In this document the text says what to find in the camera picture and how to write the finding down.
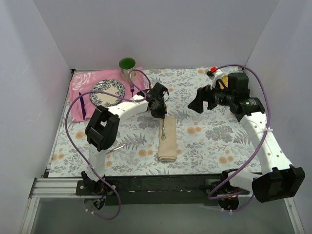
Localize iridescent spoon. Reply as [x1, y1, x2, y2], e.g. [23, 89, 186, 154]
[159, 118, 166, 140]

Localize beige cloth napkin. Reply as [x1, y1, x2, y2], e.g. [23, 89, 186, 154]
[158, 116, 177, 162]

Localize silver fork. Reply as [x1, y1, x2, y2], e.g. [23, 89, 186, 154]
[107, 144, 126, 154]

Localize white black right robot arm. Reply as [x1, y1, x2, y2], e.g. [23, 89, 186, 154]
[188, 73, 305, 203]

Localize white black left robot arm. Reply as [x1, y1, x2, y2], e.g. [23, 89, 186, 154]
[81, 82, 169, 195]

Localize green inside ceramic mug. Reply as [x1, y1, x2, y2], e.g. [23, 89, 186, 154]
[118, 57, 136, 83]

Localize yellow woven bamboo tray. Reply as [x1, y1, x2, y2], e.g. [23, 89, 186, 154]
[221, 75, 228, 88]

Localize purple fork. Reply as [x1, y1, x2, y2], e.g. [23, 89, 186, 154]
[130, 83, 135, 97]

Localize floral patterned table mat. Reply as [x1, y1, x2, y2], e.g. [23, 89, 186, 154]
[48, 68, 254, 178]

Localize floral ceramic plate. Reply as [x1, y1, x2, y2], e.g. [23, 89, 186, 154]
[90, 79, 125, 108]

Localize purple knife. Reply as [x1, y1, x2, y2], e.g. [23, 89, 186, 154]
[78, 92, 86, 121]

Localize pink cloth placemat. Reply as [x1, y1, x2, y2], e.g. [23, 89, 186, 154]
[69, 69, 138, 122]

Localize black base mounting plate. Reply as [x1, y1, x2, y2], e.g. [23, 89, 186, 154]
[75, 174, 250, 205]

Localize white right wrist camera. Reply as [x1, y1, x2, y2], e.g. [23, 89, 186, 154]
[206, 67, 225, 89]

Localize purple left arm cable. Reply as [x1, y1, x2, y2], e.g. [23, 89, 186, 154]
[64, 69, 152, 220]

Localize aluminium frame rail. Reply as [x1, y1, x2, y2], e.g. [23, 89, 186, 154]
[20, 178, 304, 234]

